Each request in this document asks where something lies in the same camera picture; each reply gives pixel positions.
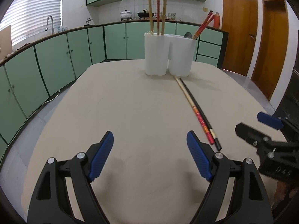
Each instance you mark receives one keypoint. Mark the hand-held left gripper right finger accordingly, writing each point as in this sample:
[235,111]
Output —
[198,156]

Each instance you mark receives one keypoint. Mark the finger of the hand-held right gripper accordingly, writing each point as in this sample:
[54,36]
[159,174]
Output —
[245,131]
[268,120]

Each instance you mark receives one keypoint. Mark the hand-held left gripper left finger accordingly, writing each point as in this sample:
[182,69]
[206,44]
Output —
[102,156]

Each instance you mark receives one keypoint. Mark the black chopstick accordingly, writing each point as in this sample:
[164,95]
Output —
[218,144]

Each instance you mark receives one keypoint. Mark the red floral chopstick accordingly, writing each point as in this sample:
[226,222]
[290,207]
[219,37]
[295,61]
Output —
[207,25]
[198,116]
[205,20]

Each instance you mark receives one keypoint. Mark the white plastic utensil holder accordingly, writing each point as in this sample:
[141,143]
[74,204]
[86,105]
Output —
[156,53]

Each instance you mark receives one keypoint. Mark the plain bamboo chopstick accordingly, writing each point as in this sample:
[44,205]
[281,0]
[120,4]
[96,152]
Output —
[164,16]
[151,14]

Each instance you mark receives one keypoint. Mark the person's right hand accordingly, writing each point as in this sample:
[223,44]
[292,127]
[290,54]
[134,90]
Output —
[281,192]

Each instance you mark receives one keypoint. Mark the dark appliance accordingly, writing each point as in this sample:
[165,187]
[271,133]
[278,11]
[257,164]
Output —
[289,93]

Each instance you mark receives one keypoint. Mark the wooden door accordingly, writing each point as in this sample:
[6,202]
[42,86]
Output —
[271,46]
[238,28]

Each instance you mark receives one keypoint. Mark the green kitchen base cabinets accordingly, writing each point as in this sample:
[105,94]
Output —
[46,63]

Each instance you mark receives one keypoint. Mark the orange thermos bottle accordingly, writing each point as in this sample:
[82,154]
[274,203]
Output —
[216,21]

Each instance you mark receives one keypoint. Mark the metal ladle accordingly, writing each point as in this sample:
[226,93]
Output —
[187,35]

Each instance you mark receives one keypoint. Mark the metal kettle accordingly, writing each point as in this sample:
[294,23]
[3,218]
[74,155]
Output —
[88,21]

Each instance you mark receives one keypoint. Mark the stack of bowls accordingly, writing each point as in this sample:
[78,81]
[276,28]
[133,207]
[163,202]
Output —
[171,15]

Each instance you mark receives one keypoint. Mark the chrome kitchen faucet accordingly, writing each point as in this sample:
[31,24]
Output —
[50,23]

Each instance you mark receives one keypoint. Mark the white cooking pot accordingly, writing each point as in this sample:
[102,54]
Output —
[126,14]

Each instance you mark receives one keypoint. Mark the black wok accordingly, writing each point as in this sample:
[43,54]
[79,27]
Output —
[143,14]

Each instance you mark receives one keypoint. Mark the wooden cutting board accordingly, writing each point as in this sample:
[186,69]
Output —
[5,39]

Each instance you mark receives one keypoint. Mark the window blinds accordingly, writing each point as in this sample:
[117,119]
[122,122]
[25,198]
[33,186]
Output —
[30,16]

